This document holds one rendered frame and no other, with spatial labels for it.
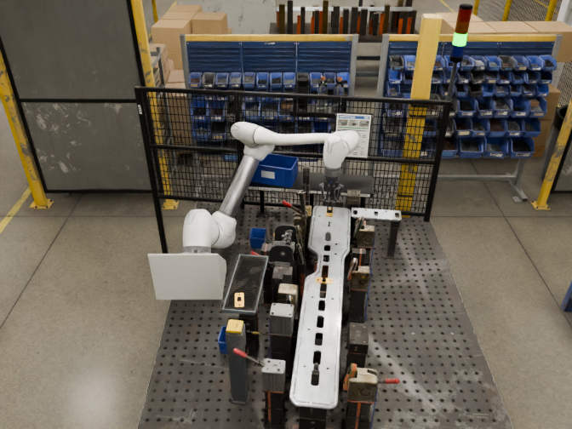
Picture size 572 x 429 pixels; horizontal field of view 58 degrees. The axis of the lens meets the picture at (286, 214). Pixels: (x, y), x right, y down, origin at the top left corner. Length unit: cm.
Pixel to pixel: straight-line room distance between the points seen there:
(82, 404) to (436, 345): 210
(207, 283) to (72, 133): 245
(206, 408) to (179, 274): 74
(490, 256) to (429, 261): 141
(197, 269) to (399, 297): 112
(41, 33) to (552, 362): 437
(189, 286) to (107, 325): 118
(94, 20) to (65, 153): 125
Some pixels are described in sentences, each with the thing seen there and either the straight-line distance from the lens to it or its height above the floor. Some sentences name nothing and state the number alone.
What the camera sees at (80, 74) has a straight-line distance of 463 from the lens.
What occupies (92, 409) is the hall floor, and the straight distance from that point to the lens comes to 349.
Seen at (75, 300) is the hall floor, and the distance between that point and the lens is 420.
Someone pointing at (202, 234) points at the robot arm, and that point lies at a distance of 288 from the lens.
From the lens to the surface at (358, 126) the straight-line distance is 322.
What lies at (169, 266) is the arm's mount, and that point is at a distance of 280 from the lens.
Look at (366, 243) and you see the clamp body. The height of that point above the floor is 95.
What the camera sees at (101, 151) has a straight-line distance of 488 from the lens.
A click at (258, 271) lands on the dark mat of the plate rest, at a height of 116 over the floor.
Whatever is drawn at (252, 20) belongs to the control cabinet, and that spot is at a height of 50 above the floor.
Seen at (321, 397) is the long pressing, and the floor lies 100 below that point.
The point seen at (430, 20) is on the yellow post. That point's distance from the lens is 308.
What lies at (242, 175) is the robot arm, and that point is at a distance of 304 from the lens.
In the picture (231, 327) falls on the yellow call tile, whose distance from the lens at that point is 213.
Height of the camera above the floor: 270
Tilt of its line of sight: 34 degrees down
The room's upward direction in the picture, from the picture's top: straight up
